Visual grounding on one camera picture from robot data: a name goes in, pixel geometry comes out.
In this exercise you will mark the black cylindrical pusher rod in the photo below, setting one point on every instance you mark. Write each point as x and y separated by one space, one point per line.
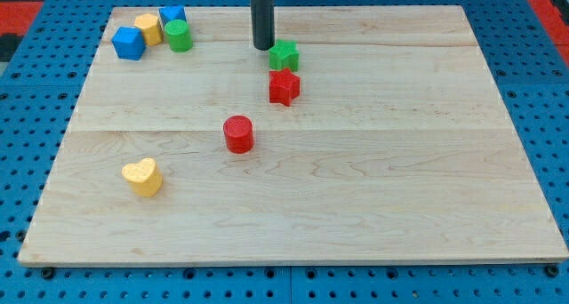
263 33

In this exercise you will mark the yellow heart block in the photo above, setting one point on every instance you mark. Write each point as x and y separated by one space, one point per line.
144 177

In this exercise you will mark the green star block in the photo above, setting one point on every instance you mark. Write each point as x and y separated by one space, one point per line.
284 54

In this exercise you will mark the green cylinder block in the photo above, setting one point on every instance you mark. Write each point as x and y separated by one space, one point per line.
178 35

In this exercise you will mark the red star block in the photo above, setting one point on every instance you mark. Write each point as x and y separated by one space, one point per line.
284 87

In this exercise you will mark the blue pentagon block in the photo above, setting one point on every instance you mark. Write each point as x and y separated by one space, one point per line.
170 13

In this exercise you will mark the yellow hexagon block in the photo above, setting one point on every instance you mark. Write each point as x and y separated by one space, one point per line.
150 27

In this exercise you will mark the red cylinder block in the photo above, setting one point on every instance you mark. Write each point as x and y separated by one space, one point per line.
238 133

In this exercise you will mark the blue cube block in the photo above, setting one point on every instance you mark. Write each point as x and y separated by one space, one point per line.
129 43

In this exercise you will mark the light wooden board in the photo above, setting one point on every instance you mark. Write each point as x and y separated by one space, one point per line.
398 151

